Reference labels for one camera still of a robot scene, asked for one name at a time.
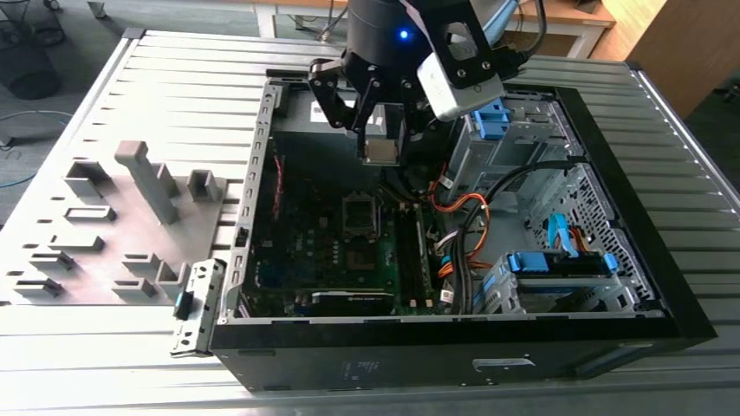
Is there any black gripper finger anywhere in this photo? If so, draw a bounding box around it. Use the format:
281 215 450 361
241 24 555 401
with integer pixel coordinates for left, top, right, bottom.
395 79 450 166
305 57 383 162

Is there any silver CPU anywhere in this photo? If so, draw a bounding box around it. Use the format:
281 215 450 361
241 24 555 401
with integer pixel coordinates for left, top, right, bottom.
361 136 401 167

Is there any CPU socket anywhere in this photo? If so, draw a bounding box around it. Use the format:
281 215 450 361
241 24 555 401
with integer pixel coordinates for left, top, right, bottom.
343 245 381 270

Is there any grey power supply unit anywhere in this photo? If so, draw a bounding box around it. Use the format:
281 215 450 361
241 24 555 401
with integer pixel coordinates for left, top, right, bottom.
269 91 387 205

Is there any grey metal disk bay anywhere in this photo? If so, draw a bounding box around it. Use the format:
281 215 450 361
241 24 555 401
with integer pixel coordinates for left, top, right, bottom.
447 91 585 205
470 250 643 315

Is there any pale blue teach pendant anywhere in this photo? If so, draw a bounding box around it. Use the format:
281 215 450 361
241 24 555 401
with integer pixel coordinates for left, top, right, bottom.
482 0 519 42

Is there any black RAM slot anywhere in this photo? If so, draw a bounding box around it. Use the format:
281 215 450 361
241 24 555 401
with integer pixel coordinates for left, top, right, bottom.
395 204 410 308
414 204 434 308
402 204 418 308

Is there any green motherboard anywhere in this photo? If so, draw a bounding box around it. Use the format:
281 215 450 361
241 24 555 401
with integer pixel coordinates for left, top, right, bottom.
246 185 449 318

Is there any black graphics card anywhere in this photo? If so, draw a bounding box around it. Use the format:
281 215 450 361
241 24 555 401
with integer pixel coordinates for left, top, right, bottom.
309 289 397 317

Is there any grey parts rack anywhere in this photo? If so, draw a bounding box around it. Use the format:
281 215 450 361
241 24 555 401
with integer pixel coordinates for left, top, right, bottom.
0 139 247 307

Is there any wooden cabinet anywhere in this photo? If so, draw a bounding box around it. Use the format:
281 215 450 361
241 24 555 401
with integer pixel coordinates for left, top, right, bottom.
587 0 740 120

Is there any black PC case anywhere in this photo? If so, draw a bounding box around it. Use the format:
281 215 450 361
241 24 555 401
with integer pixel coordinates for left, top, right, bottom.
207 68 719 393

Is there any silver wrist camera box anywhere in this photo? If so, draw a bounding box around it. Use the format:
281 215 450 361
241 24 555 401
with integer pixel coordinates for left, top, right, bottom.
414 54 505 123

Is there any red twisted wire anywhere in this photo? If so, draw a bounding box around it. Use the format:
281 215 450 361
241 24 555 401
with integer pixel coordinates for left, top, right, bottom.
271 152 289 220

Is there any orange wire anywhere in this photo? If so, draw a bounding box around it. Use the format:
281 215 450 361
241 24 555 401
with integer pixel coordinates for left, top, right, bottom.
430 162 491 261
439 257 495 279

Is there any black SATA wire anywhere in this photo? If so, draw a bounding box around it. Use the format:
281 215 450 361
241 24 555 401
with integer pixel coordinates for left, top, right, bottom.
453 158 585 315

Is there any black camera cable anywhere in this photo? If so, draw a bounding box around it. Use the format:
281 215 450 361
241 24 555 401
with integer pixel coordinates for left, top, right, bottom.
501 0 549 73

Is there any wooden desk white frame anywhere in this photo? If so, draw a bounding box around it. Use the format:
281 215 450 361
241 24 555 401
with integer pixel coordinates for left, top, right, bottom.
507 0 618 60

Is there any blue flat SATA wire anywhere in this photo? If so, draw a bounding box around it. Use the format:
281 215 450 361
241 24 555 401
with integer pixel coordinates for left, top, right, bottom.
545 211 586 257

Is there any black round wire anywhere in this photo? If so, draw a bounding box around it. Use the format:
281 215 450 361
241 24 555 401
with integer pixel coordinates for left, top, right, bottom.
461 164 578 315

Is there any blue plastic rail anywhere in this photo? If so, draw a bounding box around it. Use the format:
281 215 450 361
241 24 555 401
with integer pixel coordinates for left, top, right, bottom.
471 271 493 314

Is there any metal bracket blue latch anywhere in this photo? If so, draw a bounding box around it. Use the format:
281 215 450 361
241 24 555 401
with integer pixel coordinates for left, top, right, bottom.
167 257 227 359

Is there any white floor cable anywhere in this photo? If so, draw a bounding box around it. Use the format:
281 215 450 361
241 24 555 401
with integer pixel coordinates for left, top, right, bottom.
0 109 74 125

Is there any blue floor cable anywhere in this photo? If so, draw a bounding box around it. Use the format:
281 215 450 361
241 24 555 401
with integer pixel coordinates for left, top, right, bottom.
0 171 38 190

